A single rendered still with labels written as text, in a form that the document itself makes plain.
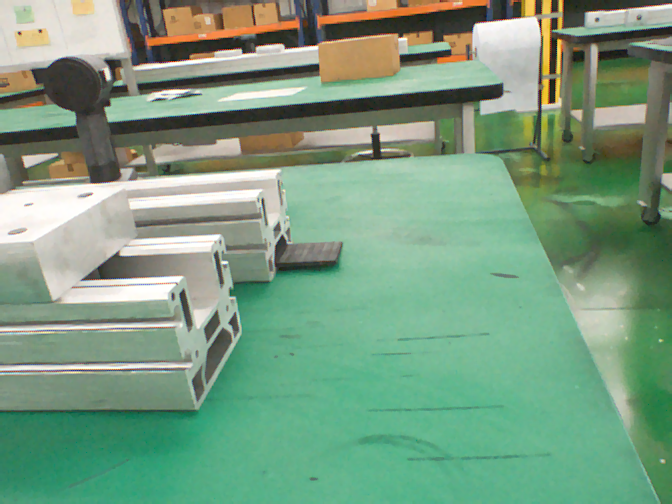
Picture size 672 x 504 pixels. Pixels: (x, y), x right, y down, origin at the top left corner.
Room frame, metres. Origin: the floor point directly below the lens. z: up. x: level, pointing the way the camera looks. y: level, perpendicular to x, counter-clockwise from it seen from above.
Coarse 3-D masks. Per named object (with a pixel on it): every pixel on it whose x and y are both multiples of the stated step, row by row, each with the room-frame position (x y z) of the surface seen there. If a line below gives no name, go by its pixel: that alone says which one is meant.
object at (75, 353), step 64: (128, 256) 0.38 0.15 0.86; (192, 256) 0.37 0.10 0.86; (0, 320) 0.32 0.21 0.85; (64, 320) 0.31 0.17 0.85; (128, 320) 0.32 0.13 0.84; (192, 320) 0.32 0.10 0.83; (0, 384) 0.33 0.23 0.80; (64, 384) 0.32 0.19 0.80; (128, 384) 0.31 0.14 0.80; (192, 384) 0.32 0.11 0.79
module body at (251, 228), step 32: (32, 192) 0.62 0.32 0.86; (128, 192) 0.59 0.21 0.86; (160, 192) 0.58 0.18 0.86; (192, 192) 0.58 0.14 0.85; (224, 192) 0.52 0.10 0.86; (256, 192) 0.50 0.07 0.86; (160, 224) 0.52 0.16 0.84; (192, 224) 0.50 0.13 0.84; (224, 224) 0.49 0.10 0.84; (256, 224) 0.49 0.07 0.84; (288, 224) 0.58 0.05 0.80; (224, 256) 0.49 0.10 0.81; (256, 256) 0.49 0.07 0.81
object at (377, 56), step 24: (336, 48) 2.40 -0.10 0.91; (360, 48) 2.37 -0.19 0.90; (384, 48) 2.35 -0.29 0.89; (24, 72) 4.87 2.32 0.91; (336, 72) 2.40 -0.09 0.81; (360, 72) 2.37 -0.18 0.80; (384, 72) 2.35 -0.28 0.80; (240, 144) 4.12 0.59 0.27; (264, 144) 4.07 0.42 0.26; (288, 144) 4.02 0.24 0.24; (72, 168) 4.31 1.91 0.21
